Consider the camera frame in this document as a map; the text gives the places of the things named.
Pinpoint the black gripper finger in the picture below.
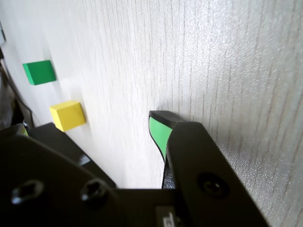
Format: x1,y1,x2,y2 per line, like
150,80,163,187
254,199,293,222
148,110,271,227
0,122,125,227

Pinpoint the green wooden cube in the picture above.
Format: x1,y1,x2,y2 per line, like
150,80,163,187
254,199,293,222
22,60,57,86

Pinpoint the yellow wooden cube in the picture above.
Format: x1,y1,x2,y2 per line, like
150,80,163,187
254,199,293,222
49,100,87,132

